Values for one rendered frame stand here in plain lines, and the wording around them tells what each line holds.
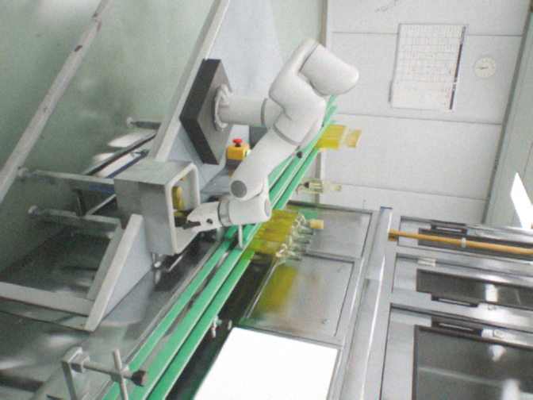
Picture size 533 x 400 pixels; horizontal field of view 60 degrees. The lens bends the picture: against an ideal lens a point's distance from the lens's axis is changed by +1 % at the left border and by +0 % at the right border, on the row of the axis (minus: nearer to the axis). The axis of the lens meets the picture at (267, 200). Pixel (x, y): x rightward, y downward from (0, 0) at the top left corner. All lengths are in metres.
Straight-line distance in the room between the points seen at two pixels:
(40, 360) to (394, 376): 0.99
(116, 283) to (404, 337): 0.85
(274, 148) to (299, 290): 0.59
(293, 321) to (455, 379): 0.47
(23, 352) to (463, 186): 6.96
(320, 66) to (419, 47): 6.02
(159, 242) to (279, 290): 0.47
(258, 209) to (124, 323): 0.44
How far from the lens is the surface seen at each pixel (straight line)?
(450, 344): 1.54
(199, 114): 1.43
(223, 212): 1.27
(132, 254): 1.30
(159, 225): 1.30
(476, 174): 7.73
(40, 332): 1.63
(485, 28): 7.22
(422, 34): 7.17
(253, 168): 1.15
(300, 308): 1.51
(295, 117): 1.14
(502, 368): 1.52
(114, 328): 1.21
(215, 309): 1.36
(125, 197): 1.32
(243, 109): 1.51
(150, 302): 1.27
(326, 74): 1.20
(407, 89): 7.29
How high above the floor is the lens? 1.42
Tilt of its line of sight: 16 degrees down
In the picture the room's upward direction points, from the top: 97 degrees clockwise
